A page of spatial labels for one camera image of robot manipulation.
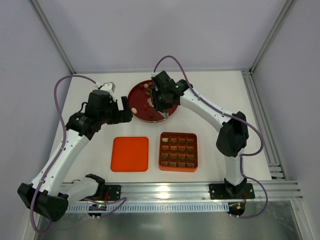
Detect silver metal tongs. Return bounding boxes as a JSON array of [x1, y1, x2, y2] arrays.
[[159, 111, 169, 119]]

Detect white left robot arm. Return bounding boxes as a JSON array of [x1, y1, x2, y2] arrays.
[[17, 90, 133, 222]]

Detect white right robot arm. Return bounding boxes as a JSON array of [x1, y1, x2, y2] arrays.
[[151, 71, 249, 199]]

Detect white round chocolate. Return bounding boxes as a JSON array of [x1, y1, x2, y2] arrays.
[[131, 108, 138, 114]]

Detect orange chocolate box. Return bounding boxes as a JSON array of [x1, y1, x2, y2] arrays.
[[158, 132, 199, 173]]

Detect round dark red tray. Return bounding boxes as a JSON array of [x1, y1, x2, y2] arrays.
[[127, 79, 166, 123]]

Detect orange box lid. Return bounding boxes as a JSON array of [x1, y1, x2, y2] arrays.
[[110, 136, 149, 173]]

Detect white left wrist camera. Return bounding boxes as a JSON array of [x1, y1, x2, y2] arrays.
[[98, 82, 116, 96]]

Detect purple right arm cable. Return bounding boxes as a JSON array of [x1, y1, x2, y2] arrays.
[[152, 55, 270, 220]]

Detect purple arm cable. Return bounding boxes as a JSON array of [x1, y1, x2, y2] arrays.
[[152, 55, 270, 220], [29, 74, 128, 234]]

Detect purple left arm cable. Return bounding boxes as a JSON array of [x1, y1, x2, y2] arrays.
[[29, 74, 128, 234]]

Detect left aluminium frame post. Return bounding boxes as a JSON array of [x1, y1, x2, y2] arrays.
[[28, 0, 76, 74]]

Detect aluminium frame post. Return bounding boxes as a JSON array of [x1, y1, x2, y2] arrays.
[[249, 0, 296, 75], [28, 0, 76, 74]]

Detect perforated cable duct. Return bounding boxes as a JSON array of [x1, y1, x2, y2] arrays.
[[66, 201, 229, 214]]

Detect aluminium mounting rail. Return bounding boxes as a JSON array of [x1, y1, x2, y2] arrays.
[[119, 180, 303, 201]]

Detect right aluminium frame post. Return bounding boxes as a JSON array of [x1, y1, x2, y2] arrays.
[[249, 0, 296, 75]]

